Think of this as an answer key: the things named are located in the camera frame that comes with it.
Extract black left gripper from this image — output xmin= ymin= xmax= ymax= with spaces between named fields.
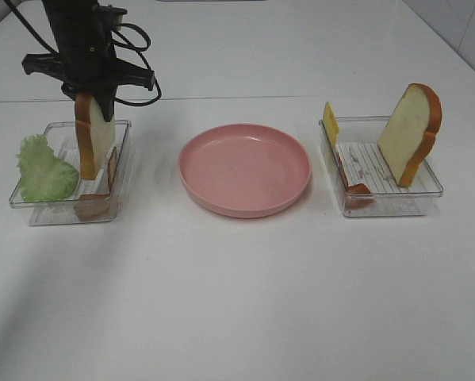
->
xmin=22 ymin=1 xmax=155 ymax=121

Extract bread slice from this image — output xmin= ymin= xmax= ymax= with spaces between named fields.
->
xmin=377 ymin=83 xmax=442 ymax=187
xmin=75 ymin=92 xmax=116 ymax=180

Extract green lettuce leaf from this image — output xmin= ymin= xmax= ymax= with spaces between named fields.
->
xmin=17 ymin=134 xmax=79 ymax=202

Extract bacon strip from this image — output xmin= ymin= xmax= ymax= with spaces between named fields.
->
xmin=74 ymin=148 xmax=117 ymax=222
xmin=335 ymin=153 xmax=374 ymax=210

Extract clear left plastic container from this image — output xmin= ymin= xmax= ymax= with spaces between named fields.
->
xmin=9 ymin=120 xmax=133 ymax=226

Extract clear plastic container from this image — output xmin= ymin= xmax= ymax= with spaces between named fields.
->
xmin=319 ymin=116 xmax=443 ymax=217
xmin=9 ymin=120 xmax=133 ymax=226

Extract pink round plate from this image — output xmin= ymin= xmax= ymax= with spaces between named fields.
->
xmin=178 ymin=124 xmax=312 ymax=218

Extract yellow cheese slice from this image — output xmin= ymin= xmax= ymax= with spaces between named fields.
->
xmin=322 ymin=102 xmax=339 ymax=160

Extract clear right plastic container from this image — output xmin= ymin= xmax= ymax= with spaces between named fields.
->
xmin=319 ymin=116 xmax=443 ymax=217

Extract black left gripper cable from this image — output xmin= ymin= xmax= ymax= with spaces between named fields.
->
xmin=0 ymin=0 xmax=163 ymax=107

